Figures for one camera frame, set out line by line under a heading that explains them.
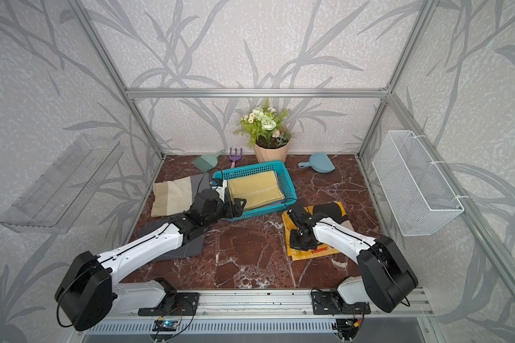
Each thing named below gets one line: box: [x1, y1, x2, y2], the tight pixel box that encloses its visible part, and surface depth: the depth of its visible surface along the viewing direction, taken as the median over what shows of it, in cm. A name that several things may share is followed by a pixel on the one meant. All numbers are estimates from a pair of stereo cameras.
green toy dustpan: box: [191, 148, 226, 173], surface depth 121 cm
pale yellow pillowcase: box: [228, 170, 286, 211], surface depth 103 cm
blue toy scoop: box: [298, 152, 336, 173], surface depth 118 cm
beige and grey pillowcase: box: [150, 175, 193, 218], surface depth 101 cm
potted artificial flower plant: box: [233, 98, 296, 164], surface depth 95 cm
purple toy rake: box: [228, 147, 243, 169], surface depth 122 cm
